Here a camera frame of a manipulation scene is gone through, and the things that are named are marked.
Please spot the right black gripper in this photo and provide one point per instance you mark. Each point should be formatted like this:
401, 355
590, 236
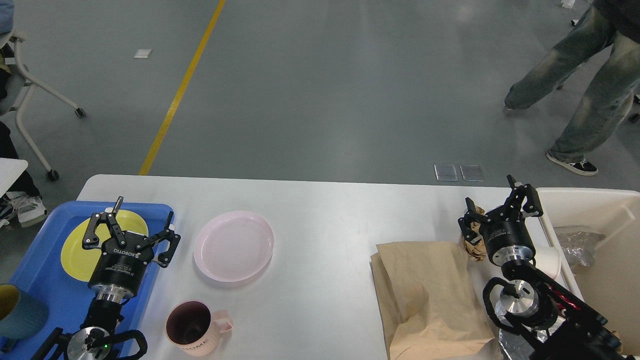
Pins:
506, 237

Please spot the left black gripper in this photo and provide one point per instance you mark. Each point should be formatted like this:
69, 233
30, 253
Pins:
120, 262

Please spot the pink HOME mug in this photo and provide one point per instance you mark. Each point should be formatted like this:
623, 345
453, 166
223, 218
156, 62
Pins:
196, 329

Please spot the pink plate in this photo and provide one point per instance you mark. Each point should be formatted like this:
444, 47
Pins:
234, 246

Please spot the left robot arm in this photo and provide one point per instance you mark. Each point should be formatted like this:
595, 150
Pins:
97, 336

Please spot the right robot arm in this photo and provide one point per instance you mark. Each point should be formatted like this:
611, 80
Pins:
525, 301

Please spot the crumpled brown paper ball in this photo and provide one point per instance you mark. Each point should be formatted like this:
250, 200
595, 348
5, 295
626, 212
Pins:
477, 252

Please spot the right floor outlet plate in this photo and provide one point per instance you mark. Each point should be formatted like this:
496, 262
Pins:
472, 173

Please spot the floor outlet plate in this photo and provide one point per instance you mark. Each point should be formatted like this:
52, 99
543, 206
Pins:
446, 172
472, 173

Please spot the yellow plate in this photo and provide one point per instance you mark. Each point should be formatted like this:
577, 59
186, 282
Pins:
80, 263

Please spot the left floor outlet plate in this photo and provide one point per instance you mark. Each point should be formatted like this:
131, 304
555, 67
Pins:
446, 172

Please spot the white paper cup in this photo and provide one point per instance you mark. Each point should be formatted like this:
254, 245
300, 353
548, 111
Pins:
548, 260

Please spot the blue plastic tray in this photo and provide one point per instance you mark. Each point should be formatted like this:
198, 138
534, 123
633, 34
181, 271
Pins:
41, 275

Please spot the crumpled clear plastic wrap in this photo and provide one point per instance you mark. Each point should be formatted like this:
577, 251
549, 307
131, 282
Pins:
578, 244

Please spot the white plastic bin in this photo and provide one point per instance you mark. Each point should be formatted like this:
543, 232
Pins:
612, 284

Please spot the brown paper bag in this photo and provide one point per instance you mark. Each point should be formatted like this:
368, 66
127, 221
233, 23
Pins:
428, 305

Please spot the crushed red can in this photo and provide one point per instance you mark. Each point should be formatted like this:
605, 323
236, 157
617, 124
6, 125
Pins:
565, 298

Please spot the teal mug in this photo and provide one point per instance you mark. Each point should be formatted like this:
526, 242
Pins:
21, 315

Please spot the white side table corner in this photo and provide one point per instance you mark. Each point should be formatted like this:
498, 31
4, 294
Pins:
10, 170

